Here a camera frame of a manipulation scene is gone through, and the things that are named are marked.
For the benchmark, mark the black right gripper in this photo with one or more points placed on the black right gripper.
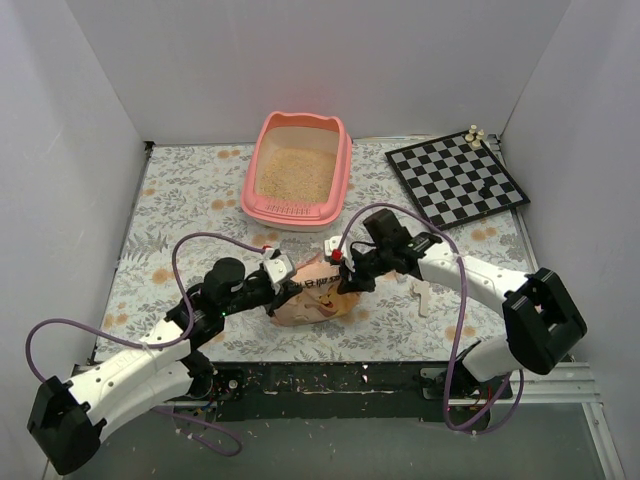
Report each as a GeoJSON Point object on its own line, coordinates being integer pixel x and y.
{"type": "Point", "coordinates": [351, 273]}

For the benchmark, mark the pink cat litter bag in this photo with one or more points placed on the pink cat litter bag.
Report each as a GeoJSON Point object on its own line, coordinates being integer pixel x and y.
{"type": "Point", "coordinates": [319, 300]}

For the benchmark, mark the white plastic bracket piece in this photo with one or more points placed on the white plastic bracket piece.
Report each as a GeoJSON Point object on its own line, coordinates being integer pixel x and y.
{"type": "Point", "coordinates": [421, 290]}

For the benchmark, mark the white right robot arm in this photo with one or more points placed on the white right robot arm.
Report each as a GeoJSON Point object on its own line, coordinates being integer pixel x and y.
{"type": "Point", "coordinates": [542, 322]}

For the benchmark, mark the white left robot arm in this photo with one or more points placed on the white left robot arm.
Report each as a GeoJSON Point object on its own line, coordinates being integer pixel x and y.
{"type": "Point", "coordinates": [70, 419]}

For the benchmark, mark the pink cat litter box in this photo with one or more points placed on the pink cat litter box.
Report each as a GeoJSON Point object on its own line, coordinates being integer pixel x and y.
{"type": "Point", "coordinates": [299, 172]}

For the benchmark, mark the floral table mat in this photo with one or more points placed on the floral table mat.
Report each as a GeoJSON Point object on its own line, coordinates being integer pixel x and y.
{"type": "Point", "coordinates": [188, 215]}

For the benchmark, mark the black grey chessboard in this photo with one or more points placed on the black grey chessboard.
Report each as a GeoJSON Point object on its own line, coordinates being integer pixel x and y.
{"type": "Point", "coordinates": [442, 178]}

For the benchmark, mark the black chess piece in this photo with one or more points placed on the black chess piece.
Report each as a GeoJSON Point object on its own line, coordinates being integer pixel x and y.
{"type": "Point", "coordinates": [485, 190]}

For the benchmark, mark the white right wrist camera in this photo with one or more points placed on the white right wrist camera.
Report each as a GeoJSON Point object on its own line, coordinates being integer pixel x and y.
{"type": "Point", "coordinates": [335, 251]}

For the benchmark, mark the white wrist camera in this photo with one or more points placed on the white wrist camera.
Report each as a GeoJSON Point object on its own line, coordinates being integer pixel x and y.
{"type": "Point", "coordinates": [278, 267]}
{"type": "Point", "coordinates": [335, 251]}

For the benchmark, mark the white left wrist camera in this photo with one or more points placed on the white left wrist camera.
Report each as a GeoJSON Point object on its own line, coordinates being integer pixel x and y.
{"type": "Point", "coordinates": [278, 267]}

